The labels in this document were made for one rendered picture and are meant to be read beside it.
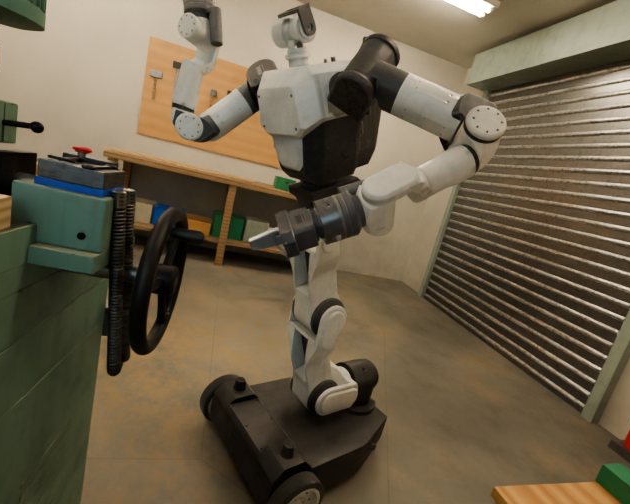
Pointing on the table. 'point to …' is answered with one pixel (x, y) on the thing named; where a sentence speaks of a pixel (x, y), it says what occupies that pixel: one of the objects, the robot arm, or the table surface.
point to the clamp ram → (10, 169)
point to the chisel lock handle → (25, 125)
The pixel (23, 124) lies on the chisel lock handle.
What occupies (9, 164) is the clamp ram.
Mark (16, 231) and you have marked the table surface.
